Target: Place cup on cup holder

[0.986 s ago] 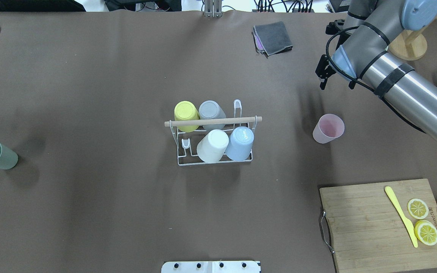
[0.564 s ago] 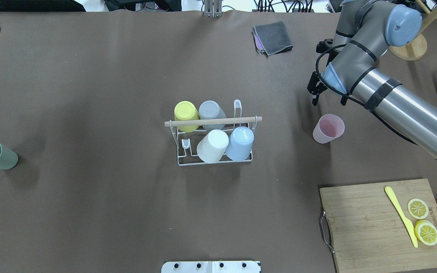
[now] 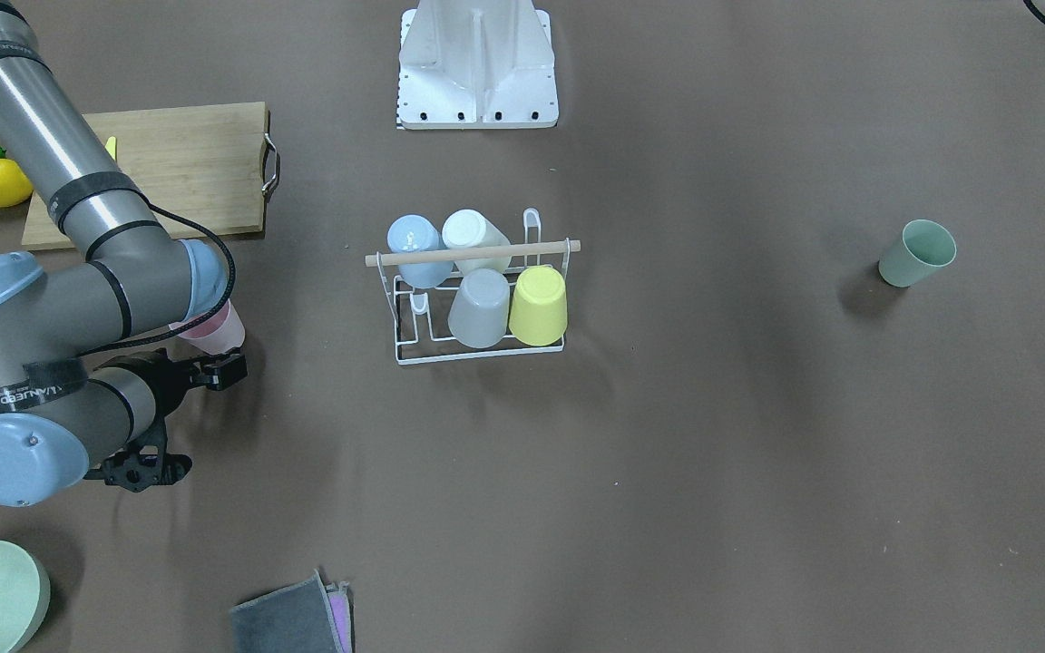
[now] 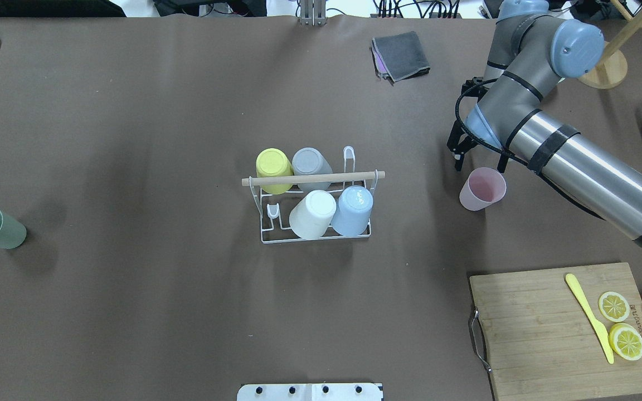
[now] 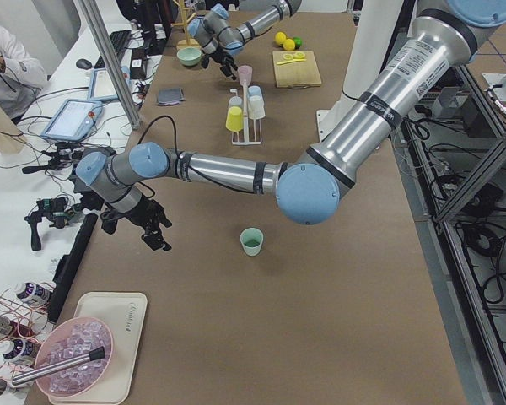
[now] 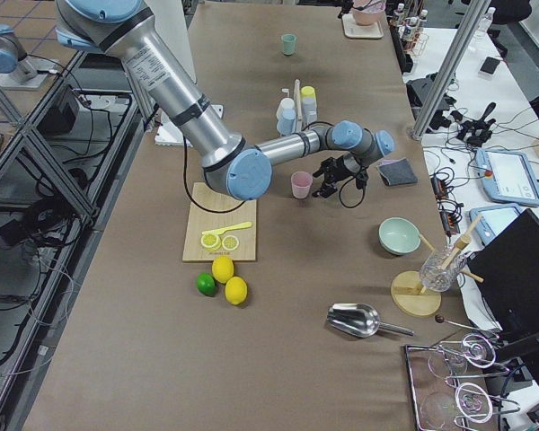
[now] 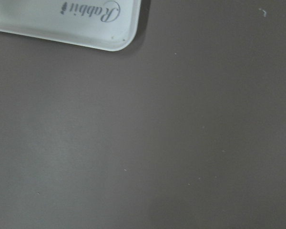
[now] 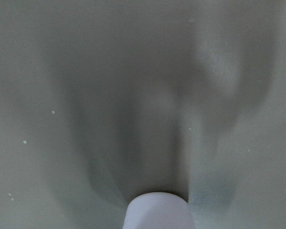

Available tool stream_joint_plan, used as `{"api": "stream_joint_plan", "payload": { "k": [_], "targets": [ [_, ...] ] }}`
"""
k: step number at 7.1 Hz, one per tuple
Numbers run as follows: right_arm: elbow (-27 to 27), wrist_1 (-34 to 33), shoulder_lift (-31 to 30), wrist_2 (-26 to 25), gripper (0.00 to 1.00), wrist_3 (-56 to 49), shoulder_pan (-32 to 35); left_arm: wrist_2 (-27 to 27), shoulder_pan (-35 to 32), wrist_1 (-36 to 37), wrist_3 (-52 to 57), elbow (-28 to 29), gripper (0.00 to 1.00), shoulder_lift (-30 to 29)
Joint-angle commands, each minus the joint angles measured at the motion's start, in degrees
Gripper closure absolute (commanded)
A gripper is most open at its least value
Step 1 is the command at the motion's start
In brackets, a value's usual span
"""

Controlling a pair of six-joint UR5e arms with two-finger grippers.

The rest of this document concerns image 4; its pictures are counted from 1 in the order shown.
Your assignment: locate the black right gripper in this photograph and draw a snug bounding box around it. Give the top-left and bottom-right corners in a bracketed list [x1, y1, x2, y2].
[448, 78, 509, 173]

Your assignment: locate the pink plastic cup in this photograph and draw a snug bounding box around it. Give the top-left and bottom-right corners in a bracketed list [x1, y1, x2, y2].
[459, 167, 507, 211]

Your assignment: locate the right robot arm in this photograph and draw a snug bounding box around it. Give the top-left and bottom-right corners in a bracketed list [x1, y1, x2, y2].
[454, 1, 642, 248]

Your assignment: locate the blue plastic cup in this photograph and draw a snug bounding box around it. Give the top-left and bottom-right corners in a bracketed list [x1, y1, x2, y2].
[330, 185, 373, 237]

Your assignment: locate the grey plastic cup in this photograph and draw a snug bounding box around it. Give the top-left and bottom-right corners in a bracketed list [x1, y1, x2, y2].
[292, 147, 333, 192]

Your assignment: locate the white plastic cup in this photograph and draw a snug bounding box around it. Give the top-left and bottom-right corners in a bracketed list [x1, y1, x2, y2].
[289, 190, 337, 239]

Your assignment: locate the yellow plastic cup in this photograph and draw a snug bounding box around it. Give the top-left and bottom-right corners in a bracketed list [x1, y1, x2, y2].
[256, 148, 293, 195]

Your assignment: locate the grey folded cloth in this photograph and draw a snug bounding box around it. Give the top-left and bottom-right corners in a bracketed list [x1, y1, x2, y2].
[370, 31, 430, 83]

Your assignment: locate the yellow plastic knife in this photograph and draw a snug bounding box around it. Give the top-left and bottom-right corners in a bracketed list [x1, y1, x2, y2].
[564, 272, 615, 364]

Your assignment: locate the wooden mug tree stand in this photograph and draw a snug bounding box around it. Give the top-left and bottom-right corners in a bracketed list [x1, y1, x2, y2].
[578, 1, 642, 90]

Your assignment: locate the bamboo cutting board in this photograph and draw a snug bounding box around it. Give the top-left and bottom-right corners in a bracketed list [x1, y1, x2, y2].
[469, 262, 642, 400]

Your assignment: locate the lemon slice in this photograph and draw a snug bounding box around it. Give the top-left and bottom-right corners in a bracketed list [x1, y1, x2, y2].
[597, 291, 631, 323]
[609, 322, 642, 361]

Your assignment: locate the white wire cup holder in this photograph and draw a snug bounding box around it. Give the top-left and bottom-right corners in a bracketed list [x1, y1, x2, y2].
[242, 145, 385, 243]

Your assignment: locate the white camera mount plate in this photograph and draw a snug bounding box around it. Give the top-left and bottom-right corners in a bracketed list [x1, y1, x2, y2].
[236, 383, 385, 400]

